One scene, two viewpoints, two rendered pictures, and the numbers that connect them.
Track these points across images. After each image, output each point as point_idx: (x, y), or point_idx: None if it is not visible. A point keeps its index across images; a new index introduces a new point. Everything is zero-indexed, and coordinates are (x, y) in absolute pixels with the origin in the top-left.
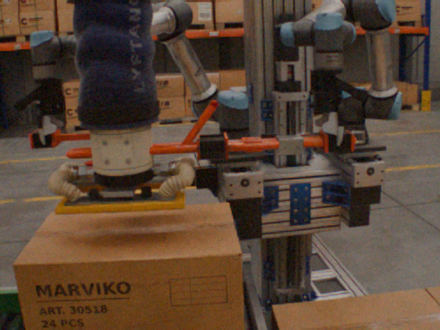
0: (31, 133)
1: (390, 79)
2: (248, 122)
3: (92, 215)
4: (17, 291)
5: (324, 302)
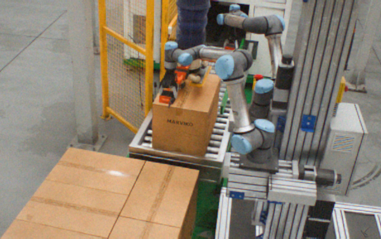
0: (226, 43)
1: (234, 120)
2: (257, 101)
3: (210, 83)
4: (223, 98)
5: (191, 186)
